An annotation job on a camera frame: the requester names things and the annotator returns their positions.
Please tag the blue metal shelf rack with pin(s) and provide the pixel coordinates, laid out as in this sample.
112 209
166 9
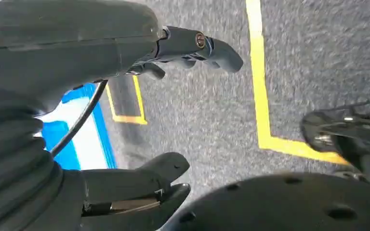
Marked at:
103 137

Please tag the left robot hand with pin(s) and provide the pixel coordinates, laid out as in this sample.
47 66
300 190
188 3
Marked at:
60 41

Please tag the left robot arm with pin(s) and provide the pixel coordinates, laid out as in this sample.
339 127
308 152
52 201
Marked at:
9 165

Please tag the large yellow floor tape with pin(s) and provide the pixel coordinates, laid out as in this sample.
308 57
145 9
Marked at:
261 102

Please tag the black robot foot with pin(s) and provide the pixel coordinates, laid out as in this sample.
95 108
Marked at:
274 207

